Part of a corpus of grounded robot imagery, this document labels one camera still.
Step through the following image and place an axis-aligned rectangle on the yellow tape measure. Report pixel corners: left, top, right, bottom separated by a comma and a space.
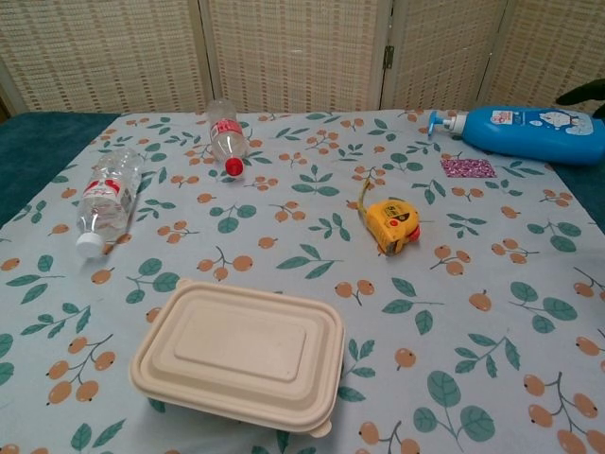
359, 178, 423, 258

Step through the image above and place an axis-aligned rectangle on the clear bottle red cap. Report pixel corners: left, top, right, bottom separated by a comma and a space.
208, 98, 251, 179

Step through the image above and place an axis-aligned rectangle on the beige lidded food container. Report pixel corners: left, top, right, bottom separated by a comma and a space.
128, 278, 346, 437

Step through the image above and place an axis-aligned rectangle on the purple patterned square patch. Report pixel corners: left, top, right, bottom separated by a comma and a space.
440, 157, 498, 180

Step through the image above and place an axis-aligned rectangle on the woven folding screen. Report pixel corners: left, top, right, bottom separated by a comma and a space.
0, 0, 605, 117

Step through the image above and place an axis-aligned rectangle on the clear bottle white cap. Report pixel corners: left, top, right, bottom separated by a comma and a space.
75, 147, 144, 259

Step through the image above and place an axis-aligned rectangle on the blue pump lotion bottle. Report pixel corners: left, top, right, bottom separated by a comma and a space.
427, 105, 605, 166

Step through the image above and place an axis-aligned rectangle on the dark green plant leaf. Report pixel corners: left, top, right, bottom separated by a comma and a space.
556, 86, 605, 108

